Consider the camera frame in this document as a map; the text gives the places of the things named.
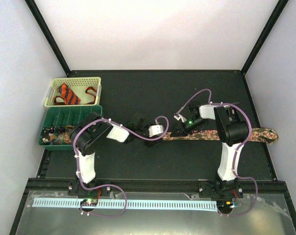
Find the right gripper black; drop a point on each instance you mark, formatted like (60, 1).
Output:
(183, 129)

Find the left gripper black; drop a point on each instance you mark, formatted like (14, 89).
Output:
(150, 143)

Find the floral patterned tie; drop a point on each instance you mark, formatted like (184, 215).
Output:
(265, 135)

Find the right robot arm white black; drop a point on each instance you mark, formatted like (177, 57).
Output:
(233, 131)

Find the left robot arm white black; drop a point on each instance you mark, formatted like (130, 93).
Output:
(87, 138)

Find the brown patterned rolled tie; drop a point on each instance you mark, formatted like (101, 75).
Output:
(66, 138)

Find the orange navy striped tie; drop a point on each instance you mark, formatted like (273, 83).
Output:
(68, 97)

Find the green divided organizer tray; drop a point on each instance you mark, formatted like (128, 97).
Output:
(67, 117)

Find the cream perforated basket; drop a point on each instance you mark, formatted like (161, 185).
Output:
(78, 85)

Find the dark floral rolled tie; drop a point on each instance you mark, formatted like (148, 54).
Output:
(53, 135)

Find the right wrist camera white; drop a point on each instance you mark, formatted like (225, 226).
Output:
(180, 117)

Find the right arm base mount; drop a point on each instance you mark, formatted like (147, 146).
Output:
(211, 189)

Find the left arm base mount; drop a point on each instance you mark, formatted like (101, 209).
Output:
(76, 189)

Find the black aluminium front rail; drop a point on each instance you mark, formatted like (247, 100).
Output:
(147, 185)

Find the white slotted cable duct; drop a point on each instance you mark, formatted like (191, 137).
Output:
(129, 204)

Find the right black frame post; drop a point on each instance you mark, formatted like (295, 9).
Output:
(274, 16)

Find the black frame post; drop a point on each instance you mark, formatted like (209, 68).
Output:
(274, 16)
(48, 35)

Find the left black frame post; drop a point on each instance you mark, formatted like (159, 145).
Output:
(48, 35)

